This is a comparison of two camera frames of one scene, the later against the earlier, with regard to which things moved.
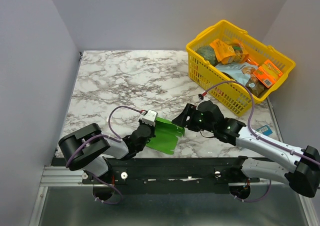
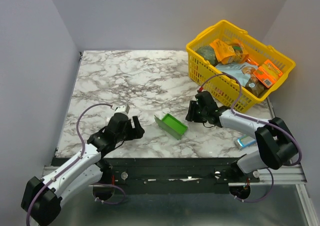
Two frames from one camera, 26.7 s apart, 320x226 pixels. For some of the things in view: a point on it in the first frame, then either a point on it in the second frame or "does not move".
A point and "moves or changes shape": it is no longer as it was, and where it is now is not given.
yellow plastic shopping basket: [216, 82] does not move
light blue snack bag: [240, 71] does not move
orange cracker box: [268, 73] does not move
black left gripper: [152, 128] to [138, 132]
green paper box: [166, 136] moves or changes shape
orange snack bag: [227, 54] does not move
